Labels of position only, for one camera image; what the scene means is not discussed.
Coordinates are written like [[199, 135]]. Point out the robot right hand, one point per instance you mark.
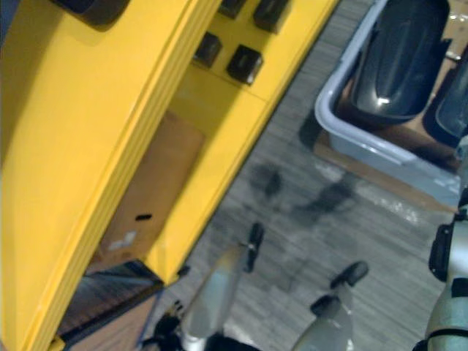
[[463, 151]]

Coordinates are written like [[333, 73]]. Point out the robot right silver arm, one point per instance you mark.
[[453, 303]]

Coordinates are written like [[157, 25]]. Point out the yellow metal shelf unit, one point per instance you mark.
[[91, 120]]

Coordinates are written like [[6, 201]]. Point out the large black plastic housing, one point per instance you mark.
[[451, 109], [396, 62]]

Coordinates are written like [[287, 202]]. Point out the grey plastic bin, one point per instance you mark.
[[369, 151]]

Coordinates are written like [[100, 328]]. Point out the robot right silver leg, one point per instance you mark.
[[331, 321]]

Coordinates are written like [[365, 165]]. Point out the robot silver leg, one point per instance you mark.
[[331, 321], [219, 292]]

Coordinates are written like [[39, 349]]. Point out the robot left silver leg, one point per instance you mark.
[[219, 292]]

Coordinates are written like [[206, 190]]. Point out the brown cardboard box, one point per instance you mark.
[[161, 175]]

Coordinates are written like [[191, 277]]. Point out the dark ribbed panel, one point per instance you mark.
[[106, 292]]

